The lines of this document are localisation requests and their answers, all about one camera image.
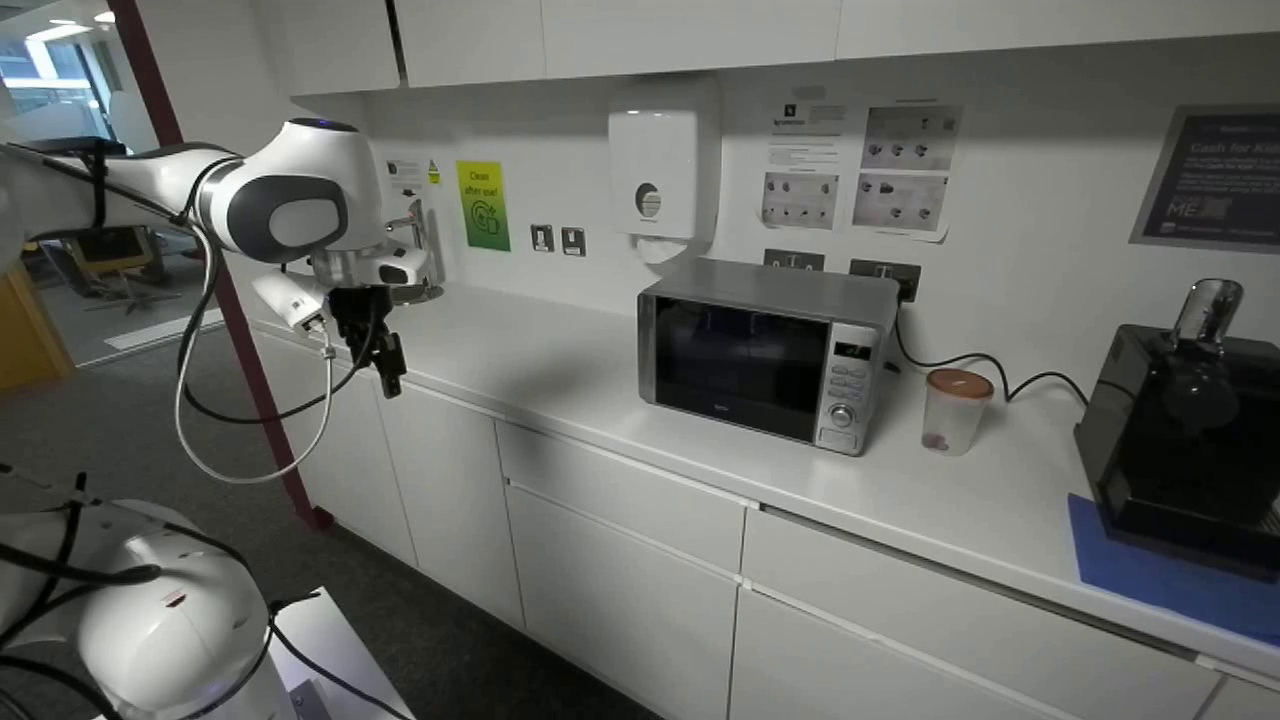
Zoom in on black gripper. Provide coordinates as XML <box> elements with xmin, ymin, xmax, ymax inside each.
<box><xmin>327</xmin><ymin>289</ymin><xmax>405</xmax><ymax>400</ymax></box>

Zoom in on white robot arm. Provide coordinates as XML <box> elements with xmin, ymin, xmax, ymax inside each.
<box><xmin>0</xmin><ymin>120</ymin><xmax>383</xmax><ymax>720</ymax></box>

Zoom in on silver microwave oven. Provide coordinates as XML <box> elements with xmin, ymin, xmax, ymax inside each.
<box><xmin>637</xmin><ymin>260</ymin><xmax>896</xmax><ymax>455</ymax></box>

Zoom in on chrome sink tap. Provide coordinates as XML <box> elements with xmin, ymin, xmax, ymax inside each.
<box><xmin>388</xmin><ymin>198</ymin><xmax>442</xmax><ymax>295</ymax></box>

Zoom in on white lower cabinets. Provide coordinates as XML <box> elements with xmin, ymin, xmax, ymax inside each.
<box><xmin>302</xmin><ymin>343</ymin><xmax>1280</xmax><ymax>720</ymax></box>

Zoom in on white cabinets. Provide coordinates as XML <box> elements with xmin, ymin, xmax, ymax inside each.
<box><xmin>247</xmin><ymin>0</ymin><xmax>1280</xmax><ymax>94</ymax></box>
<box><xmin>302</xmin><ymin>343</ymin><xmax>1280</xmax><ymax>720</ymax></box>

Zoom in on white upper cabinets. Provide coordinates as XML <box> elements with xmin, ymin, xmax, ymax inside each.
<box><xmin>247</xmin><ymin>0</ymin><xmax>1280</xmax><ymax>94</ymax></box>

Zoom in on white paper towel dispenser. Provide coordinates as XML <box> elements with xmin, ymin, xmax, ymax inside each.
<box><xmin>607</xmin><ymin>108</ymin><xmax>701</xmax><ymax>266</ymax></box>

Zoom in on black coffee machine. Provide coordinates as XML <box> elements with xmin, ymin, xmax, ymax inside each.
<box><xmin>1077</xmin><ymin>275</ymin><xmax>1280</xmax><ymax>574</ymax></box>

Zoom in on blue mat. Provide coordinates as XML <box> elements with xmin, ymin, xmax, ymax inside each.
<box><xmin>1068</xmin><ymin>497</ymin><xmax>1280</xmax><ymax>646</ymax></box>

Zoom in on yellow green wall notice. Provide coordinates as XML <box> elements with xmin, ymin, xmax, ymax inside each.
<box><xmin>456</xmin><ymin>161</ymin><xmax>511</xmax><ymax>251</ymax></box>

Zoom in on double wall socket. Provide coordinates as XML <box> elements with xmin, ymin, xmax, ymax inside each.
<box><xmin>762</xmin><ymin>248</ymin><xmax>925</xmax><ymax>303</ymax></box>

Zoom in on black microwave power cable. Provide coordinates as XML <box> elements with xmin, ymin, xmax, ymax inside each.
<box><xmin>892</xmin><ymin>314</ymin><xmax>1096</xmax><ymax>408</ymax></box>

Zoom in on dark framed wall sign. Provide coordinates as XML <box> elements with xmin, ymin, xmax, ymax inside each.
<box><xmin>1130</xmin><ymin>103</ymin><xmax>1280</xmax><ymax>251</ymax></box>

